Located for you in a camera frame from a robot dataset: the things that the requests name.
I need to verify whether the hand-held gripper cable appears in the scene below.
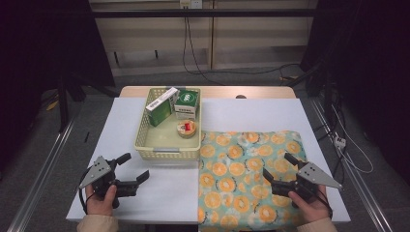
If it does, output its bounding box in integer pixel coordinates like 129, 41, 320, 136
317, 188, 334, 220
78, 167, 98, 216

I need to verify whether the left hand-held gripper cable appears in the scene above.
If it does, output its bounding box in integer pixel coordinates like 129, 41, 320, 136
78, 167, 98, 216

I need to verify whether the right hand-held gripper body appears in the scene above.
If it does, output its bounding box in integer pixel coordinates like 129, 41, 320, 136
271, 161, 343, 201

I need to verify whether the dark curtain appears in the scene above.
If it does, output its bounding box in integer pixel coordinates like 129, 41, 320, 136
0, 0, 115, 175
299, 0, 410, 175

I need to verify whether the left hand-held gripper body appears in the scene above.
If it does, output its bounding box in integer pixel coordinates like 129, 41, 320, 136
78, 156, 140, 209

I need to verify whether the cream plastic basket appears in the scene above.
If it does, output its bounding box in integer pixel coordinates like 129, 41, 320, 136
133, 86, 203, 161

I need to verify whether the white wall socket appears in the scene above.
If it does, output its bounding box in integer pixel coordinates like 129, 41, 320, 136
179, 0, 203, 10

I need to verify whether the metal floor rail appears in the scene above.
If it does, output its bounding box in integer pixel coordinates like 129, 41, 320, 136
6, 122, 75, 232
308, 98, 395, 232

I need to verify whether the person's right hand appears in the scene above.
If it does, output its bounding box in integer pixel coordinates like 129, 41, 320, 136
287, 188, 332, 223

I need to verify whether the person's left hand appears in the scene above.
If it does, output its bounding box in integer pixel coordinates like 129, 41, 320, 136
84, 184, 118, 217

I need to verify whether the round tin with red label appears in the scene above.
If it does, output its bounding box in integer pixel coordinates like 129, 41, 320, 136
176, 119, 197, 139

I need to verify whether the tall green box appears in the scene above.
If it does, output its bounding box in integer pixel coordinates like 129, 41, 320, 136
145, 86, 180, 128

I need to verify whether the orange print cloth bag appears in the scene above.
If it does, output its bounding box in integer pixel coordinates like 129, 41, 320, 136
196, 130, 308, 232

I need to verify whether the white power strip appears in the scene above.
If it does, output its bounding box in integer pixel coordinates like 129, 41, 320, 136
334, 134, 347, 149

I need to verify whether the right hand-held gripper cable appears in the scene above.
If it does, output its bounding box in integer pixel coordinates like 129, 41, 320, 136
317, 188, 334, 220

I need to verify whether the black metal stand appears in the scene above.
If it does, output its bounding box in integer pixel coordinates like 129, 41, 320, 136
56, 72, 86, 133
286, 61, 337, 130

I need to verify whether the white floor cable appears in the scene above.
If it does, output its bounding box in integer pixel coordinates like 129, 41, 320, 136
332, 105, 375, 175

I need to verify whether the green and white box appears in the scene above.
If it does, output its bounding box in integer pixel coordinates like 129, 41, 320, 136
174, 89, 199, 121

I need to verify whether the black wall cable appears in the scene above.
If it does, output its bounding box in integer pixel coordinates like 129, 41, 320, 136
182, 8, 301, 76
186, 15, 225, 86

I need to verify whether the black metal crossbar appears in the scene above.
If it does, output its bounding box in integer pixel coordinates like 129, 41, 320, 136
91, 9, 318, 18

